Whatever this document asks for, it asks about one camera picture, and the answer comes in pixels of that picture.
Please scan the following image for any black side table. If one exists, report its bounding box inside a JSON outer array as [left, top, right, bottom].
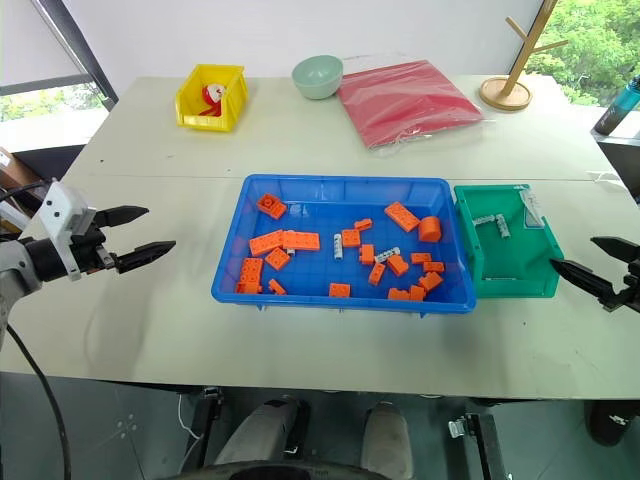
[[589, 127, 640, 206]]

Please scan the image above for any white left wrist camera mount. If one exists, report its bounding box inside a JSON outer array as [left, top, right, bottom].
[[37, 178, 97, 281]]

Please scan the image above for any black table leg clamp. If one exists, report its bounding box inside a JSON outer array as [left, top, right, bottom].
[[188, 386, 227, 467], [447, 411, 512, 480]]

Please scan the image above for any thin white cable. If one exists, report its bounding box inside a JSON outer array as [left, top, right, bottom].
[[176, 393, 203, 442]]

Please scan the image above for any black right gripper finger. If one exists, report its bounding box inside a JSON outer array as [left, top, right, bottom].
[[590, 235, 640, 262], [548, 257, 617, 307]]

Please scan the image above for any grey rounded robot foot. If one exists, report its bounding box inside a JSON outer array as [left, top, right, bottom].
[[213, 398, 302, 467], [360, 401, 415, 480]]

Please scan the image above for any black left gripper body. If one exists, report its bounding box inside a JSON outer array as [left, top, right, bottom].
[[68, 210, 121, 276]]

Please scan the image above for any yellow plastic bin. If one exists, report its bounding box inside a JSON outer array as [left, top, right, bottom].
[[174, 63, 250, 133]]

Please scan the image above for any blue plastic tray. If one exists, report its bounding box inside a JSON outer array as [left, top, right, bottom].
[[209, 173, 478, 317]]

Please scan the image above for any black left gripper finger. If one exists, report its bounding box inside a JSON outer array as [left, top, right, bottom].
[[114, 240, 177, 275], [94, 204, 150, 232]]

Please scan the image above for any green plastic bin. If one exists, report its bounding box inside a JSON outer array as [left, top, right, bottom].
[[452, 183, 560, 299]]

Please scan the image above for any black window frame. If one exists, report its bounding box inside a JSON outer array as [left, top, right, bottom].
[[0, 0, 120, 112]]

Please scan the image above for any pale green bowl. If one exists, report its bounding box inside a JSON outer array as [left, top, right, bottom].
[[291, 54, 345, 101]]

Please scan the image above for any orange square block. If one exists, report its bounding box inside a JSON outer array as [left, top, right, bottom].
[[256, 192, 289, 221], [239, 257, 264, 285]]

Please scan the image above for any red cloth in plastic bag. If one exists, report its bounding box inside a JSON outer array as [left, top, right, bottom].
[[336, 53, 497, 157]]

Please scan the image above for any black hanging cable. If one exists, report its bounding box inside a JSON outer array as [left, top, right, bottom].
[[3, 323, 72, 480]]

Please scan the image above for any red and white toy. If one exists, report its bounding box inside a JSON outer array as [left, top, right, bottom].
[[198, 83, 229, 118]]

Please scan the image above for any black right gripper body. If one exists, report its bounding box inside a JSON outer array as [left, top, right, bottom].
[[602, 258, 640, 314]]

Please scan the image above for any black round caster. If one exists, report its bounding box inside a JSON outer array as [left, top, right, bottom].
[[585, 398, 640, 447]]

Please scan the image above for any dark teal water bottle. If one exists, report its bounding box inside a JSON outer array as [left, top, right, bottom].
[[593, 74, 640, 137]]

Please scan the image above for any wooden mug tree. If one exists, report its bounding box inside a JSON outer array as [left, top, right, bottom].
[[478, 0, 570, 113]]

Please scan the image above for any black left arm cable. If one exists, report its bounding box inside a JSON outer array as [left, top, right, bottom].
[[0, 181, 51, 204]]

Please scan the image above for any white label card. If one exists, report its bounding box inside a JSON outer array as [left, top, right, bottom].
[[518, 188, 547, 232]]

